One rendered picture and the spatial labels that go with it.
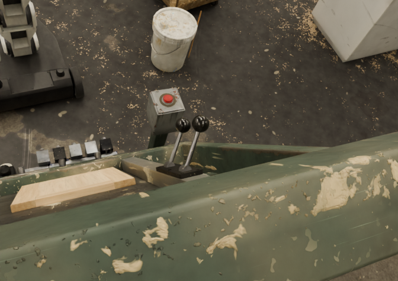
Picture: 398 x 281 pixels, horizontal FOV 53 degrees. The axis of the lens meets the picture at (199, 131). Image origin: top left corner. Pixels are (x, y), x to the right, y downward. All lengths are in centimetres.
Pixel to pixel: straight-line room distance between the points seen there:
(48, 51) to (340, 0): 223
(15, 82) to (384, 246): 240
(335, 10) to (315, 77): 58
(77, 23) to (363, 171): 292
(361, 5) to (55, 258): 320
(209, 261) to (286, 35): 329
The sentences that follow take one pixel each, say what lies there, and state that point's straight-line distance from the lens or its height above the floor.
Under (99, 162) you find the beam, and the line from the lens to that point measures 150.
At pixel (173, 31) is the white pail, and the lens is 272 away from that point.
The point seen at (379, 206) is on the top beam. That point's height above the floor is 194.
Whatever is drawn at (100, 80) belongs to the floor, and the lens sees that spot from 284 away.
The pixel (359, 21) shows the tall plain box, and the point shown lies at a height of 39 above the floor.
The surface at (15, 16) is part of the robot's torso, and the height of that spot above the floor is 67.
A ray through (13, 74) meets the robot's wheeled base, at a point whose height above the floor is 17.
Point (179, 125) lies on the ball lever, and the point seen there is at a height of 145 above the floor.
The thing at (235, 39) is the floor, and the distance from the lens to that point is 332.
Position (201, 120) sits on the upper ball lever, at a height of 156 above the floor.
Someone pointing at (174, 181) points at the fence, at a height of 148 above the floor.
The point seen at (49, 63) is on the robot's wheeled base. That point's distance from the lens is 273.
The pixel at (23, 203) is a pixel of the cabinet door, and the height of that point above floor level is 124.
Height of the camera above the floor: 225
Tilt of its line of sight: 57 degrees down
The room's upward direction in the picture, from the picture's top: 22 degrees clockwise
